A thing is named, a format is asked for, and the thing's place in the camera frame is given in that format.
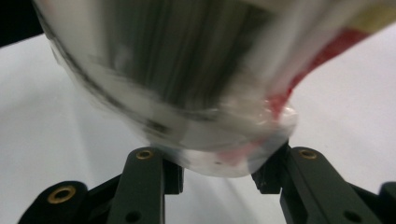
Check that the red white spout pouch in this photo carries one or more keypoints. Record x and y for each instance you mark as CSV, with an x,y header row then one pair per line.
x,y
186,62

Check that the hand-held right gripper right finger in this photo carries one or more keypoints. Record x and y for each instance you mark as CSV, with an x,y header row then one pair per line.
x,y
311,186

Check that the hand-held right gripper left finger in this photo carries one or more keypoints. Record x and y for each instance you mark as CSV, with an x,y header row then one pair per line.
x,y
140,186

